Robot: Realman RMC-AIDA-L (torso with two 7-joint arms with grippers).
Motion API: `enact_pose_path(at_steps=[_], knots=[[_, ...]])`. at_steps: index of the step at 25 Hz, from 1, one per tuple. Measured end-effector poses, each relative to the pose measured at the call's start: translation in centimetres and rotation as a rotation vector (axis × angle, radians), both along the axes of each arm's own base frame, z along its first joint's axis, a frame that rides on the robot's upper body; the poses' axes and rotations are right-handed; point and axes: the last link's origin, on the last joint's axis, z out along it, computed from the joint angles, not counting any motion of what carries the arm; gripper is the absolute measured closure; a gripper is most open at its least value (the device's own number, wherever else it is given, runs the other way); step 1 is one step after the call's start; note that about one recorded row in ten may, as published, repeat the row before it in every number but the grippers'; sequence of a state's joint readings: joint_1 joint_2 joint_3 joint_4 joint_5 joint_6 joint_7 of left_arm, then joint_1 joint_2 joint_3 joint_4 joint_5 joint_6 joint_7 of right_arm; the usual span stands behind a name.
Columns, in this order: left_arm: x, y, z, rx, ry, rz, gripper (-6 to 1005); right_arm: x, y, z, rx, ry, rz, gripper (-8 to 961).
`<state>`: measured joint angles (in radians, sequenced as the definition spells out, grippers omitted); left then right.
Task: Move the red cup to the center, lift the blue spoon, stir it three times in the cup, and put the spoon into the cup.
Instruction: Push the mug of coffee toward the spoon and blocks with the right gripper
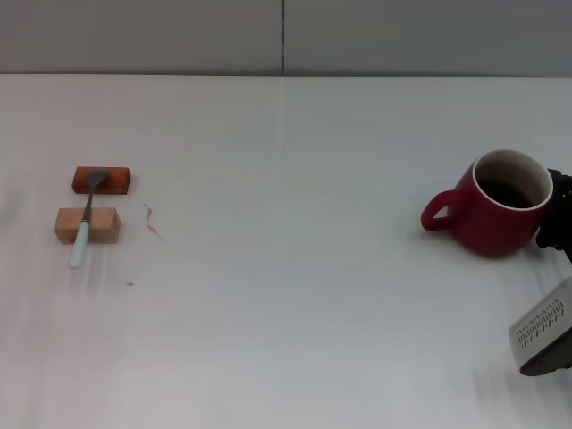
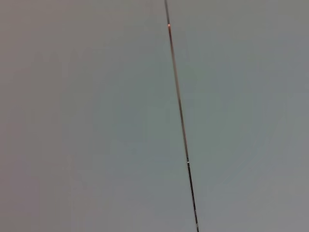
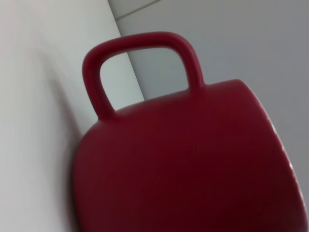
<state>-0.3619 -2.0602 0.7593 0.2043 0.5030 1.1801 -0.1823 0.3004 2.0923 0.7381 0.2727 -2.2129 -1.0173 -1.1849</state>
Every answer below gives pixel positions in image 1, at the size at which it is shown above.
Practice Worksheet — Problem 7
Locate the red ceramic mug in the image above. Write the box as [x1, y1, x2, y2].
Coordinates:
[420, 148, 555, 259]

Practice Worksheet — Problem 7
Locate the dark reddish wooden block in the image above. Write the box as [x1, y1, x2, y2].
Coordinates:
[71, 165, 133, 197]

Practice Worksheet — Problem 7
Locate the spoon with light blue handle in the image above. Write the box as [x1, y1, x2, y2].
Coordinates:
[69, 169, 109, 270]

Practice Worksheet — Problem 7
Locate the light wooden block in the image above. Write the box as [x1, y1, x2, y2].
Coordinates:
[54, 206, 122, 246]

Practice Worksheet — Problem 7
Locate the grey vented wrist camera box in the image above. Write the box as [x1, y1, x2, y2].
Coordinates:
[508, 275, 572, 377]

